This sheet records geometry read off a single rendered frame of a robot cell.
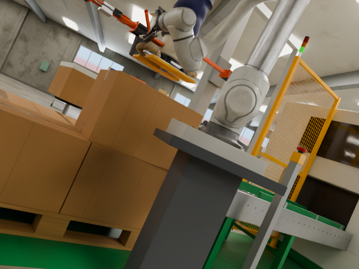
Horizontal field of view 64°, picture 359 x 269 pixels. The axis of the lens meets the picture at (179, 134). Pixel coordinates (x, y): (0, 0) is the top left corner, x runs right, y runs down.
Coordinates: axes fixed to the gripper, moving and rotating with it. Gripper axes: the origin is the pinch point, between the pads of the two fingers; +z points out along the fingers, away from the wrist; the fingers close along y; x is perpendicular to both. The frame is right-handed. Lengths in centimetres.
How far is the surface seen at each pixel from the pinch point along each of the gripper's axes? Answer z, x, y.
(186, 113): -7, 43, 33
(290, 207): -11, 182, 62
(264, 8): 191, 232, -193
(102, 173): -7, 10, 83
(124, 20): 11.9, -9.0, 0.9
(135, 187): -6, 32, 85
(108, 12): 11.6, -18.2, 2.5
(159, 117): -6, 27, 42
